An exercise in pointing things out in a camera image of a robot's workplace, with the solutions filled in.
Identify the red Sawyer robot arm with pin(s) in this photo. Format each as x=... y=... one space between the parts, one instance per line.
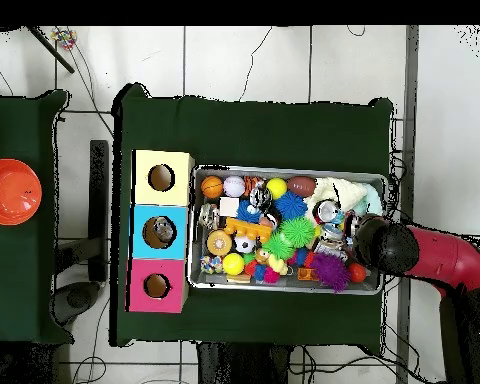
x=432 y=256

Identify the silver mesh bin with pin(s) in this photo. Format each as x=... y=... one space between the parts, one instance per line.
x=212 y=280

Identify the wooden box with three holes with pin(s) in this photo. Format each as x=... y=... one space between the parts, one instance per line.
x=160 y=198

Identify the small orange-red ball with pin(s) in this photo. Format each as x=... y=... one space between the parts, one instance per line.
x=357 y=272

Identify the purple spiky ball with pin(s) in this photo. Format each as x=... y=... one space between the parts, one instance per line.
x=330 y=271

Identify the brown toy football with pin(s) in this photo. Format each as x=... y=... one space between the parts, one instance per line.
x=301 y=186

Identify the blue koosh ball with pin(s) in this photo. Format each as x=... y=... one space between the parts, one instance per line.
x=290 y=206

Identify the smooth yellow ball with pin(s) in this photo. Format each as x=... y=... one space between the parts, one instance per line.
x=276 y=188

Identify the orange toy building block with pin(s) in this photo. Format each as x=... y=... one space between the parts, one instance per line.
x=244 y=228

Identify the white toy baseball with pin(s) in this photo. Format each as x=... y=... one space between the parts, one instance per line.
x=234 y=186

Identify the yellow tennis ball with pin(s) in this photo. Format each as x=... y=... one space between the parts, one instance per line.
x=233 y=264

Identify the dark green tablecloth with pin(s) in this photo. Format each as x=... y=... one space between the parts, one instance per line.
x=244 y=132
x=20 y=280

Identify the orange toy basketball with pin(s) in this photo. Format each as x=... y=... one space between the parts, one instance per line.
x=212 y=187

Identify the orange plastic bowl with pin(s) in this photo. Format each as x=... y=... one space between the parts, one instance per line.
x=10 y=192

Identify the black rod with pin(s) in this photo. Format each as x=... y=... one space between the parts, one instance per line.
x=50 y=48

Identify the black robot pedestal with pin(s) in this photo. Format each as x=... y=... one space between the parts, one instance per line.
x=240 y=366

